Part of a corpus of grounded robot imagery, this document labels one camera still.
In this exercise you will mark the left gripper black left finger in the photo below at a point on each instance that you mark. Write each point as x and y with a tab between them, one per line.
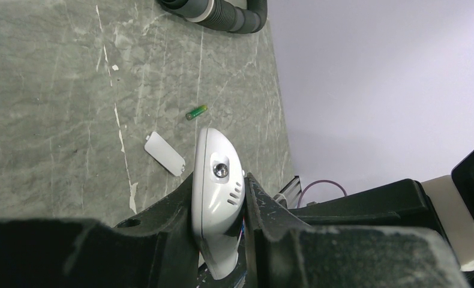
154	248

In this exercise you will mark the white battery cover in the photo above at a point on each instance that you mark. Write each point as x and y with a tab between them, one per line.
164	154

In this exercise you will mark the green battery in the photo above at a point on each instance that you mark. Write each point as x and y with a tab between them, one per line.
196	112

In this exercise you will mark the white remote control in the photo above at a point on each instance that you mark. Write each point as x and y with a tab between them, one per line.
218	195

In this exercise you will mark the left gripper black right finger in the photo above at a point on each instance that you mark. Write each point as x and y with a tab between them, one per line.
283	251

